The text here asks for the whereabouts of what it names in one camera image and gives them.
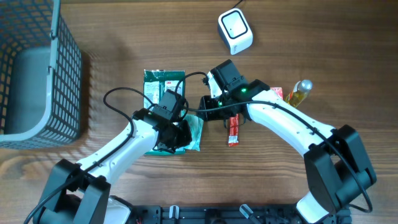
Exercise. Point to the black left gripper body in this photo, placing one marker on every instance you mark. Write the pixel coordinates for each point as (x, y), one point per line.
(180, 136)

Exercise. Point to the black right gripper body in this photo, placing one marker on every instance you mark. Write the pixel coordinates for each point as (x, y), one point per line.
(215, 108)

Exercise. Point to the pale green wipes sachet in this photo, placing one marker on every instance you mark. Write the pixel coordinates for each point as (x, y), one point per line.
(196, 127)

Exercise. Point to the red coffee stick sachet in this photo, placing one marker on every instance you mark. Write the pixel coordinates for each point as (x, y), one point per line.
(233, 131)

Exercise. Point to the green 3M sponge packet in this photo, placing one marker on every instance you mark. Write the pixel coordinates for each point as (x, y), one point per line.
(156, 83)

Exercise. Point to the pink Kleenex tissue pack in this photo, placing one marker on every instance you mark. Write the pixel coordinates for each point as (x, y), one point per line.
(278, 91)

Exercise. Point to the yellow oil bottle silver cap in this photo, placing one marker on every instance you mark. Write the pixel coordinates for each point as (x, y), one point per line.
(300, 91)

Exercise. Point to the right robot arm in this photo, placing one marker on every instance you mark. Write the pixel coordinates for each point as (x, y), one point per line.
(337, 165)

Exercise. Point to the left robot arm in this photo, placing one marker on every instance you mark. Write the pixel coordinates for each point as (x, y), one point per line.
(80, 192)

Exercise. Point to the white barcode scanner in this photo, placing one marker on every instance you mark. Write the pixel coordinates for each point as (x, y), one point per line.
(235, 31)

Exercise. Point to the dark grey mesh basket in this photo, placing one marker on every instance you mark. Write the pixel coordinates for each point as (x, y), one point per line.
(41, 76)

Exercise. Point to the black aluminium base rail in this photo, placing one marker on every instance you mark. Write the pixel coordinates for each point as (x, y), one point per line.
(269, 214)

